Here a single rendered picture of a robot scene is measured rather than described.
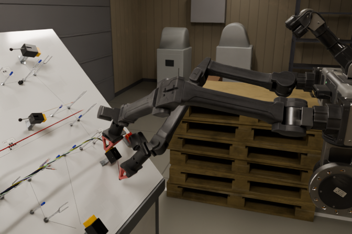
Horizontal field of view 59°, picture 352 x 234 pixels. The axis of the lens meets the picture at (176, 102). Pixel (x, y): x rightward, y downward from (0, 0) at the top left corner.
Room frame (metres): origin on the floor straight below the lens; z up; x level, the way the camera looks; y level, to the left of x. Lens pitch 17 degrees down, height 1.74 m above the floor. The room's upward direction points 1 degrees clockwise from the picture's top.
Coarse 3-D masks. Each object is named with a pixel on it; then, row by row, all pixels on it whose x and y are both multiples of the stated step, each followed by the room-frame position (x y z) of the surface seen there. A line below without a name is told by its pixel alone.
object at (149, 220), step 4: (152, 208) 1.43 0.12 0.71; (148, 212) 1.39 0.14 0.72; (152, 212) 1.43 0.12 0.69; (144, 216) 1.34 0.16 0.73; (148, 216) 1.39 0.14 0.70; (152, 216) 1.43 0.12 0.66; (140, 220) 1.31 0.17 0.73; (144, 220) 1.34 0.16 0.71; (148, 220) 1.38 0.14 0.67; (152, 220) 1.43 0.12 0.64; (140, 224) 1.30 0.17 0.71; (144, 224) 1.34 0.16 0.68; (148, 224) 1.38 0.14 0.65; (152, 224) 1.43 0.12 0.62; (136, 228) 1.27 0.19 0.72; (140, 228) 1.30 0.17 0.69; (144, 228) 1.34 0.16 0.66; (148, 228) 1.38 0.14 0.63; (152, 228) 1.43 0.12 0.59; (132, 232) 1.23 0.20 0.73; (136, 232) 1.26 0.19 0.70; (140, 232) 1.30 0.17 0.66; (144, 232) 1.34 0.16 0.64; (148, 232) 1.38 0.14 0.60; (152, 232) 1.43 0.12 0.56
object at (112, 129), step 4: (112, 124) 1.24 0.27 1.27; (116, 124) 1.23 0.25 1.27; (108, 128) 1.27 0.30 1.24; (112, 128) 1.24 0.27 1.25; (116, 128) 1.23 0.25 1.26; (120, 128) 1.24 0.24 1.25; (104, 132) 1.23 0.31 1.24; (108, 132) 1.24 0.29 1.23; (112, 132) 1.24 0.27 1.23; (116, 132) 1.24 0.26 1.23; (120, 132) 1.25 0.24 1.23; (124, 132) 1.29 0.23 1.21; (108, 136) 1.22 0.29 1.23; (112, 136) 1.23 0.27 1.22; (116, 136) 1.24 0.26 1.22; (120, 136) 1.26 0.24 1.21; (112, 140) 1.21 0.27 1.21
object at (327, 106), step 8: (328, 104) 0.84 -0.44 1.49; (336, 104) 0.84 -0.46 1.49; (344, 104) 0.79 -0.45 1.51; (320, 112) 0.81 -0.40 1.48; (328, 112) 0.81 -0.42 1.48; (336, 112) 0.80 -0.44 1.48; (344, 112) 0.78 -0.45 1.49; (320, 120) 0.81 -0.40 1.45; (328, 120) 0.79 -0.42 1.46; (336, 120) 0.79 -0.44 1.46; (344, 120) 0.78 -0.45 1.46; (312, 128) 0.82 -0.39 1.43; (320, 128) 0.81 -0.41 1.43; (328, 128) 0.79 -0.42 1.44; (336, 128) 0.79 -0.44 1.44; (344, 128) 0.78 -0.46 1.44; (336, 136) 0.80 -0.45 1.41; (344, 136) 0.78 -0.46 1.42
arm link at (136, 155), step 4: (140, 144) 1.21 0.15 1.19; (144, 144) 1.21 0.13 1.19; (136, 148) 1.21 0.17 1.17; (140, 148) 1.19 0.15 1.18; (144, 148) 1.20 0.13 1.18; (136, 152) 1.20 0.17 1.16; (140, 152) 1.18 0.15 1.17; (144, 152) 1.18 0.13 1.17; (148, 152) 1.18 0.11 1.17; (136, 156) 1.18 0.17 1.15; (140, 156) 1.17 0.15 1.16; (144, 156) 1.17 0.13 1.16; (148, 156) 1.18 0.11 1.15; (136, 160) 1.18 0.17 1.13; (140, 160) 1.18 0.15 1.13; (144, 160) 1.18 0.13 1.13
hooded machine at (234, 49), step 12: (240, 24) 6.46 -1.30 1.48; (228, 36) 6.26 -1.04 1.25; (240, 36) 6.19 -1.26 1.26; (216, 48) 6.28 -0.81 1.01; (228, 48) 6.21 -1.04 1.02; (240, 48) 6.15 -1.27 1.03; (252, 48) 6.50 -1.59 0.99; (216, 60) 6.27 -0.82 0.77; (228, 60) 6.21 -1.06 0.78; (240, 60) 6.14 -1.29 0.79
